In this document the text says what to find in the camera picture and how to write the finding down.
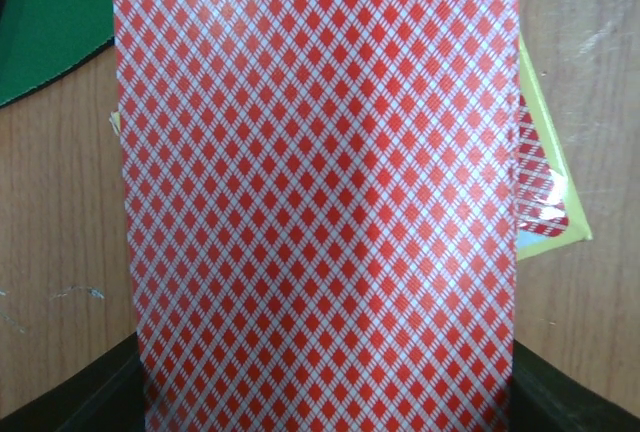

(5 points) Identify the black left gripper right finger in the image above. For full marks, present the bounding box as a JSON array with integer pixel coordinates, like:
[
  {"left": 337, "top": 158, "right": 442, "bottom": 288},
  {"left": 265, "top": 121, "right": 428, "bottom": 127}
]
[{"left": 509, "top": 342, "right": 639, "bottom": 431}]

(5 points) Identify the red playing card deck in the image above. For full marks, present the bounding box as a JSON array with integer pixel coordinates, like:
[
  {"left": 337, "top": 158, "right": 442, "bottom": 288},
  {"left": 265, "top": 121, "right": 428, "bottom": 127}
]
[{"left": 113, "top": 0, "right": 519, "bottom": 431}]

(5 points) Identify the gold playing card box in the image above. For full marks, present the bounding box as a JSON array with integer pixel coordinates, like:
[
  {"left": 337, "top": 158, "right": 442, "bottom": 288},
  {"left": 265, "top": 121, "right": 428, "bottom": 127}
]
[{"left": 116, "top": 27, "right": 591, "bottom": 271}]

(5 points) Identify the round green poker mat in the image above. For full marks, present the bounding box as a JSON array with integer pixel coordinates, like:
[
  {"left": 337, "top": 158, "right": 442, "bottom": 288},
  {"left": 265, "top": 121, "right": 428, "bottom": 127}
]
[{"left": 1, "top": 0, "right": 114, "bottom": 106}]

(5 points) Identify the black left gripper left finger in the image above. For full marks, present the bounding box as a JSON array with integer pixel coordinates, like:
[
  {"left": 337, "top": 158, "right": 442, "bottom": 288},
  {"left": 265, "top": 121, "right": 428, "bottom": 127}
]
[{"left": 1, "top": 334, "right": 145, "bottom": 431}]

